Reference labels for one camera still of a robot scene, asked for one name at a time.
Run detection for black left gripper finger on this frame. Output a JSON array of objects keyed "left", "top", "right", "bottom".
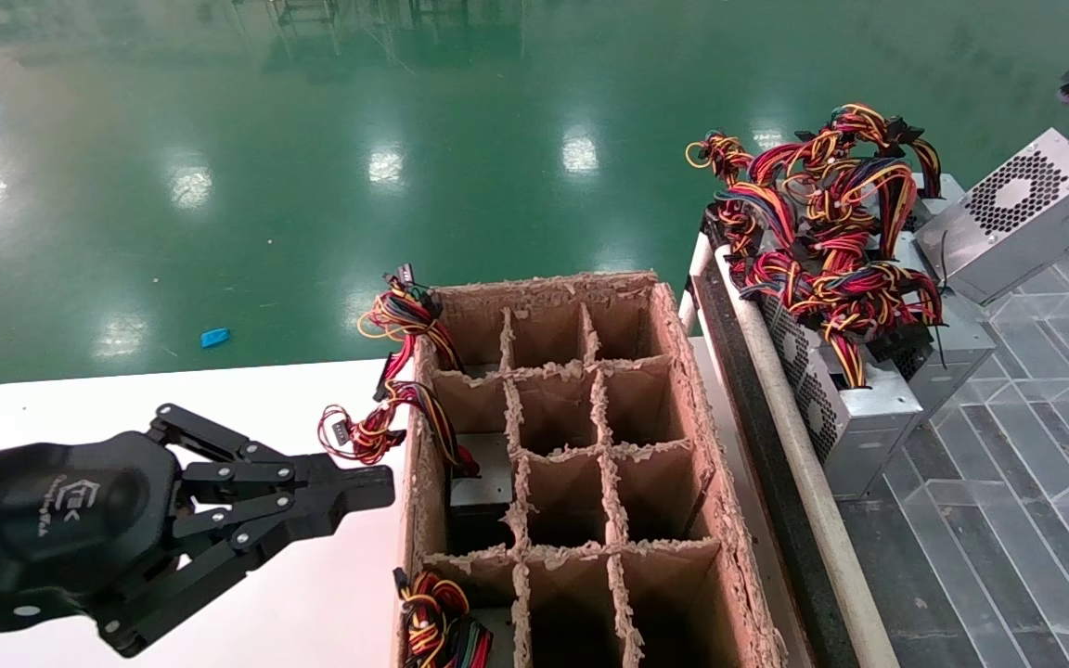
[{"left": 149, "top": 403, "right": 397, "bottom": 514}]

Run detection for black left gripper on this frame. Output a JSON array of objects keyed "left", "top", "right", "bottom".
[{"left": 0, "top": 430, "right": 351, "bottom": 658}]

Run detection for grey power supply colourful wires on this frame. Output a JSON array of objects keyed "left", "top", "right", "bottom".
[
  {"left": 393, "top": 568, "right": 519, "bottom": 668},
  {"left": 741, "top": 250, "right": 946, "bottom": 502},
  {"left": 869, "top": 292, "right": 999, "bottom": 423},
  {"left": 915, "top": 74, "right": 1069, "bottom": 305},
  {"left": 748, "top": 102, "right": 967, "bottom": 244},
  {"left": 355, "top": 263, "right": 463, "bottom": 402},
  {"left": 686, "top": 130, "right": 763, "bottom": 270},
  {"left": 316, "top": 380, "right": 519, "bottom": 520},
  {"left": 715, "top": 181, "right": 958, "bottom": 293}
]

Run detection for brown divided cardboard box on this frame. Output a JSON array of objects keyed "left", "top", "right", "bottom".
[{"left": 400, "top": 271, "right": 786, "bottom": 668}]

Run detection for clear acrylic panel surface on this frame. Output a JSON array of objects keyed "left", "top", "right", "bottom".
[{"left": 831, "top": 221, "right": 1069, "bottom": 668}]

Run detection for short white tube rail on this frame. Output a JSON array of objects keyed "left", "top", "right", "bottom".
[{"left": 678, "top": 232, "right": 714, "bottom": 337}]

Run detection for black frame beam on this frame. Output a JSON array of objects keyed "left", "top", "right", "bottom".
[{"left": 690, "top": 209, "right": 860, "bottom": 668}]

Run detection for long white tube rail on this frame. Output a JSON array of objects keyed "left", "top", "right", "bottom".
[{"left": 711, "top": 243, "right": 902, "bottom": 668}]

